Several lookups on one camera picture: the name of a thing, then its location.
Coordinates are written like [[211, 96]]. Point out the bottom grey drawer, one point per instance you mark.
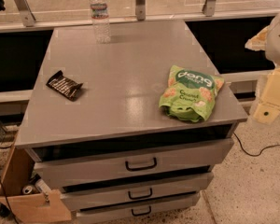
[[137, 209]]

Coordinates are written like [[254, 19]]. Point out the grey drawer cabinet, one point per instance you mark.
[[123, 81]]

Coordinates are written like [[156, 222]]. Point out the green snack bag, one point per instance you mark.
[[190, 95]]

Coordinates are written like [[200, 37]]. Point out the clear plastic water bottle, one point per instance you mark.
[[100, 21]]

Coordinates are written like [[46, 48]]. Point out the dark brown candy wrapper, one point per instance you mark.
[[65, 86]]

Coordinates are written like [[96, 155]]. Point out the metal railing frame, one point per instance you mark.
[[44, 14]]

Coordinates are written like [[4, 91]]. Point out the middle grey drawer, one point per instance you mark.
[[137, 189]]

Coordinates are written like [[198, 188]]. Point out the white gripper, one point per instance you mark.
[[279, 38]]

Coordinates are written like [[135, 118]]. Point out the top grey drawer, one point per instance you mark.
[[83, 170]]

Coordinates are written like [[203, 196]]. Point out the wooden side bin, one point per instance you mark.
[[20, 195]]

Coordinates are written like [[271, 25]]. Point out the grey drawer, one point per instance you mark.
[[83, 170], [137, 209], [137, 189]]

